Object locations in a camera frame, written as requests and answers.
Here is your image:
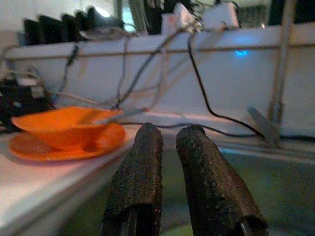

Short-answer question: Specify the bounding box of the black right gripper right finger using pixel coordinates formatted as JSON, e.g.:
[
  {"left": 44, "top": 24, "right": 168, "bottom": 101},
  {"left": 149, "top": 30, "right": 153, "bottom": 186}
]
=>
[{"left": 175, "top": 124, "right": 269, "bottom": 236}]

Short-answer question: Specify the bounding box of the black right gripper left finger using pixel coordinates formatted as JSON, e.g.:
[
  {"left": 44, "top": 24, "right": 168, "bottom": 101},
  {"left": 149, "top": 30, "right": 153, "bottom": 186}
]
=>
[{"left": 99, "top": 122, "right": 164, "bottom": 236}]

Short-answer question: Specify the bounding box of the orange bowl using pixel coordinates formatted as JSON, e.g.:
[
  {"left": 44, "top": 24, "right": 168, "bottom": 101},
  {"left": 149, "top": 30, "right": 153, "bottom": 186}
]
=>
[{"left": 11, "top": 107, "right": 124, "bottom": 151}]

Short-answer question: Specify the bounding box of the orange plate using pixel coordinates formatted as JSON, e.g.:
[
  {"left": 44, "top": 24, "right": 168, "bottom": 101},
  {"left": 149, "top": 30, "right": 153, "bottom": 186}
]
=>
[{"left": 8, "top": 122, "right": 127, "bottom": 162}]

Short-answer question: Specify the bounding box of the green plate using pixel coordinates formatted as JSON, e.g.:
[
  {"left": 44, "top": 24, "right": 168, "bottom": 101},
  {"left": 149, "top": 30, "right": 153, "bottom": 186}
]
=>
[{"left": 161, "top": 225, "right": 195, "bottom": 236}]

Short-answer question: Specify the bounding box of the metal spoon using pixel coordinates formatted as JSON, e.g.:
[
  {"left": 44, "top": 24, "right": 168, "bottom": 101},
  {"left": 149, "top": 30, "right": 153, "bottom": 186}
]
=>
[{"left": 78, "top": 108, "right": 148, "bottom": 125}]

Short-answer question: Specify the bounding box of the stainless steel sink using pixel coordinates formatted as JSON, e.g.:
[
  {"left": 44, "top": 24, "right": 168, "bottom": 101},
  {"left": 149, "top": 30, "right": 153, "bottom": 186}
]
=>
[{"left": 59, "top": 144, "right": 315, "bottom": 236}]

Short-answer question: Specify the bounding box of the large black power adapter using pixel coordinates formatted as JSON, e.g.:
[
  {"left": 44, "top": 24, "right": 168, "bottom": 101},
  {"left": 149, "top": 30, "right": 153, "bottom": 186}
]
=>
[{"left": 0, "top": 71, "right": 51, "bottom": 132}]

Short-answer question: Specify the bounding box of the white power adapter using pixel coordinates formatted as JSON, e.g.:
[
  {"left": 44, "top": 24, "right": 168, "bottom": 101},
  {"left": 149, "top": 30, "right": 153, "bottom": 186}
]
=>
[
  {"left": 203, "top": 1, "right": 240, "bottom": 30},
  {"left": 161, "top": 3, "right": 198, "bottom": 34}
]

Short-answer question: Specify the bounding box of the black power cable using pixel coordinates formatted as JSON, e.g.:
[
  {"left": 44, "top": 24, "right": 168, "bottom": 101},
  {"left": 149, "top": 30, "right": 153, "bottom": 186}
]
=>
[{"left": 187, "top": 34, "right": 265, "bottom": 138}]

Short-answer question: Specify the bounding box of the grey cable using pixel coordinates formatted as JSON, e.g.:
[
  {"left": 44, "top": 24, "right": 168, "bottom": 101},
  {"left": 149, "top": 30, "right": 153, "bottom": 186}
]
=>
[
  {"left": 112, "top": 27, "right": 197, "bottom": 110},
  {"left": 117, "top": 38, "right": 130, "bottom": 103}
]

